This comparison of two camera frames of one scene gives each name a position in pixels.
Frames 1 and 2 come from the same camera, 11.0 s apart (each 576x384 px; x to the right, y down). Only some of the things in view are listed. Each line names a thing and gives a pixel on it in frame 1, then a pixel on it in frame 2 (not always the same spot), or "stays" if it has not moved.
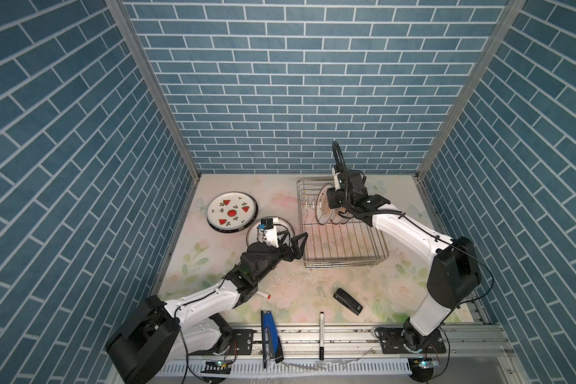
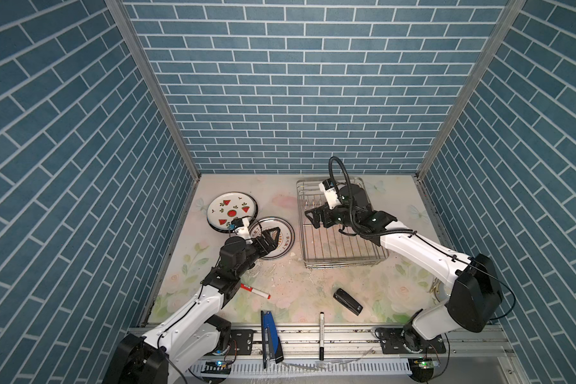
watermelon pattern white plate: [230, 210] stays
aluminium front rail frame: [232, 343] stays
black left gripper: [295, 254] to [266, 239]
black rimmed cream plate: [232, 212] stays
